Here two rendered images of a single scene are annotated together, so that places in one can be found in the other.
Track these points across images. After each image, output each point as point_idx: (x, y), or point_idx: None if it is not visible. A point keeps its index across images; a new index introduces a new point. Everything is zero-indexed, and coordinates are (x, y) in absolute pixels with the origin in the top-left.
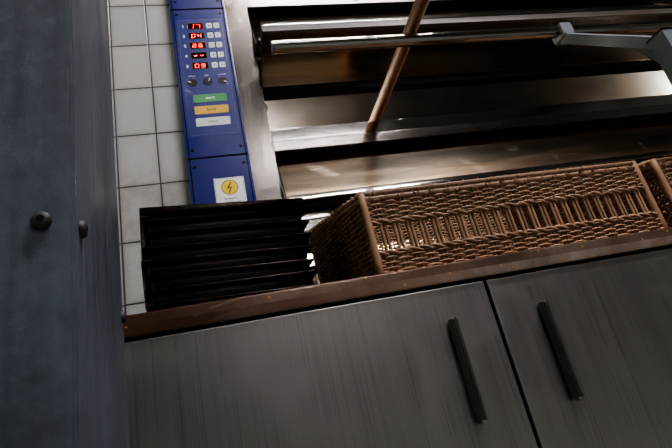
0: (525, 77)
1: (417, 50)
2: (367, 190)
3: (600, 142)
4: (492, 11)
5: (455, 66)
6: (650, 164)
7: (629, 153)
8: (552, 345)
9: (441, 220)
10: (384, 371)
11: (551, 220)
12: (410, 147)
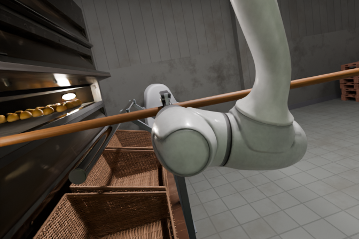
0: (45, 89)
1: (25, 81)
2: (12, 235)
3: (78, 134)
4: (39, 44)
5: (29, 87)
6: (164, 188)
7: (87, 139)
8: None
9: (48, 224)
10: None
11: (110, 206)
12: (10, 164)
